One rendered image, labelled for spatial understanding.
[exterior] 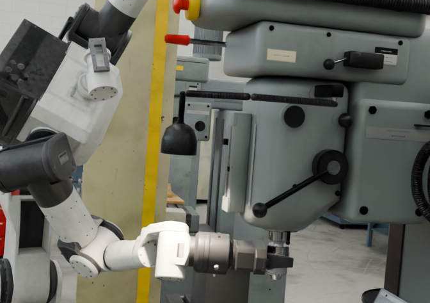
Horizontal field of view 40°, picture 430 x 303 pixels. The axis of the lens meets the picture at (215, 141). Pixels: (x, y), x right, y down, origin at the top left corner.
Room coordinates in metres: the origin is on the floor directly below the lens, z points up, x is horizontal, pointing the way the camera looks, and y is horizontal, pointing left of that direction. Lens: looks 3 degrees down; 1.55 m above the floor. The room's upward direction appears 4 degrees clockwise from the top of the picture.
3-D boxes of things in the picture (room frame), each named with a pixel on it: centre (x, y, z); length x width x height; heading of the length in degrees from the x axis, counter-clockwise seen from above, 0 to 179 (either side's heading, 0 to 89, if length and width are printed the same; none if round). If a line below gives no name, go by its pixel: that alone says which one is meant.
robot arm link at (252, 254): (1.28, -0.06, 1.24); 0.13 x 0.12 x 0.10; 2
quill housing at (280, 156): (1.28, -0.16, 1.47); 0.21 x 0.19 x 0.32; 16
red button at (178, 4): (1.21, 0.09, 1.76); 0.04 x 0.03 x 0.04; 16
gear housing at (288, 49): (1.29, -0.20, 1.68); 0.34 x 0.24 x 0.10; 106
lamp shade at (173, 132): (1.18, 0.07, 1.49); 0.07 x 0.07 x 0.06
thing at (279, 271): (1.28, -0.16, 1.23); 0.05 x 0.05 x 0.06
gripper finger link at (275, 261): (1.25, -0.16, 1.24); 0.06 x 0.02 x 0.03; 92
